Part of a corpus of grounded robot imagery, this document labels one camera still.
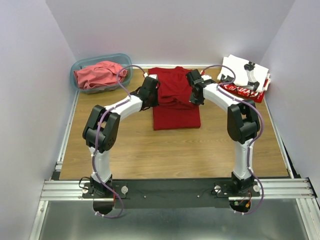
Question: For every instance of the folded white printed t shirt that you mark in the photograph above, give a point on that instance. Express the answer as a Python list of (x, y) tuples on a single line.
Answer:
[(248, 74)]

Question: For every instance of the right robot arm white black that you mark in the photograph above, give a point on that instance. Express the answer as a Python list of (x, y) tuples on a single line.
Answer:
[(243, 125)]

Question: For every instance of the pink t shirt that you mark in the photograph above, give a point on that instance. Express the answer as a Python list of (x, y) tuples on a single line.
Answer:
[(102, 74)]

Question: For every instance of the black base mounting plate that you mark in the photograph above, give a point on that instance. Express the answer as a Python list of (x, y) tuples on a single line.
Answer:
[(168, 193)]

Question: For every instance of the aluminium extrusion frame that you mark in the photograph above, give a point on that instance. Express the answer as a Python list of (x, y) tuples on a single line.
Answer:
[(289, 211)]

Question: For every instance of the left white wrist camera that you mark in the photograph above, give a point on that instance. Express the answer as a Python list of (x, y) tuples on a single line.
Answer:
[(154, 76)]

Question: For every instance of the teal plastic bin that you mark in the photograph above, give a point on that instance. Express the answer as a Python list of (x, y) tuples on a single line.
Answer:
[(119, 58)]

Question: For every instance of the folded red printed t shirt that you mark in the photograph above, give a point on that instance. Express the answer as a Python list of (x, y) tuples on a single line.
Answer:
[(243, 92)]

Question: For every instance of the dark red t shirt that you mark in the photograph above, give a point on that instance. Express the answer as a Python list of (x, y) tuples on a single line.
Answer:
[(174, 111)]

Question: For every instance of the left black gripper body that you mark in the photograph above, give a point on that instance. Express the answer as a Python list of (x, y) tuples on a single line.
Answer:
[(153, 97)]

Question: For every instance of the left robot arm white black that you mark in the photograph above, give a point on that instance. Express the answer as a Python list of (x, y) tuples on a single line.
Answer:
[(101, 130)]

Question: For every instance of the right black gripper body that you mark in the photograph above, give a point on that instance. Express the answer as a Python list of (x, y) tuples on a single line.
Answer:
[(195, 100)]

